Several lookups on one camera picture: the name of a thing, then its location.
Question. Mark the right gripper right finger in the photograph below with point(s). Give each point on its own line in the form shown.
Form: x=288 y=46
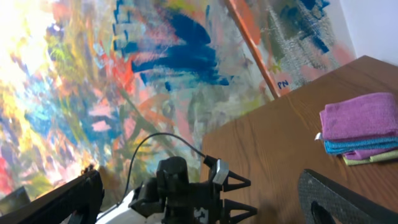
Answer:
x=325 y=201

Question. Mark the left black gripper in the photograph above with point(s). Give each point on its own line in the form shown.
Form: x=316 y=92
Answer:
x=183 y=196

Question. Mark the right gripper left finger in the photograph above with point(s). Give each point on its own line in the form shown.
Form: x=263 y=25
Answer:
x=79 y=201

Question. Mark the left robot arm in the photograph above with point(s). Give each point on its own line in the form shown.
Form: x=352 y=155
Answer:
x=233 y=212

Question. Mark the blue folded cloth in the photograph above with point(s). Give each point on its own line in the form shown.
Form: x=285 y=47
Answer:
x=335 y=147

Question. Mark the purple folded cloth lower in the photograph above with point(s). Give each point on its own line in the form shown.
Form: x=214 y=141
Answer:
x=365 y=154

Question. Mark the purple folded cloth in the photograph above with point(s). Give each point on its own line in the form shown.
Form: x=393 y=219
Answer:
x=365 y=154
x=368 y=116

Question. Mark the green folded cloth bottom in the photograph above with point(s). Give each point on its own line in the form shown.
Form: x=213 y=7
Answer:
x=377 y=158

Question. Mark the purple folded cloth top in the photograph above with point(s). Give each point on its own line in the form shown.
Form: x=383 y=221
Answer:
x=368 y=116

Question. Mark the colourful abstract painting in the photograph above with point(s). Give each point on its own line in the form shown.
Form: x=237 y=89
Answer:
x=106 y=83

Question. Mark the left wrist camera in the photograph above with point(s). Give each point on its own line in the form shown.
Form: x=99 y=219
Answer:
x=222 y=171

